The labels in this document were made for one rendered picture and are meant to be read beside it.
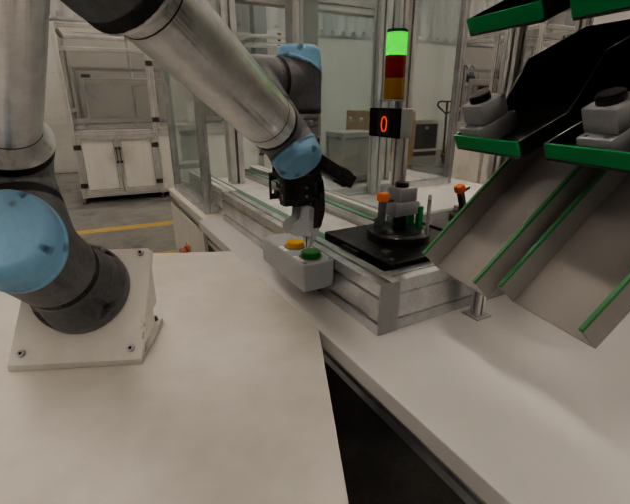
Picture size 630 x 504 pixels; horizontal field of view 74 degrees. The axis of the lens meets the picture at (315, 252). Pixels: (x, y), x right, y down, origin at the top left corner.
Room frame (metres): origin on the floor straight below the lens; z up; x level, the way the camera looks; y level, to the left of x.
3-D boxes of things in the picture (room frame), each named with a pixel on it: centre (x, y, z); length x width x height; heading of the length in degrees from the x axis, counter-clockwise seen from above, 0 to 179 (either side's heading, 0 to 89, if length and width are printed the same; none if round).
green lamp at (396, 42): (1.11, -0.20, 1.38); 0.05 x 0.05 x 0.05
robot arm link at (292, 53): (0.79, 0.03, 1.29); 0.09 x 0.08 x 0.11; 129
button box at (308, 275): (0.86, 0.04, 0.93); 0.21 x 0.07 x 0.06; 29
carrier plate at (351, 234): (0.89, -0.19, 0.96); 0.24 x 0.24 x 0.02; 29
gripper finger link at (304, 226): (0.77, 0.02, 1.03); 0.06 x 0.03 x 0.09; 119
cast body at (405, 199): (0.90, -0.20, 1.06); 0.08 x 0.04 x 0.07; 119
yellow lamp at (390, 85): (1.11, -0.20, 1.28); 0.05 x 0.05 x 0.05
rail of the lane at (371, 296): (1.05, 0.08, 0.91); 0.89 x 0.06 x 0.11; 29
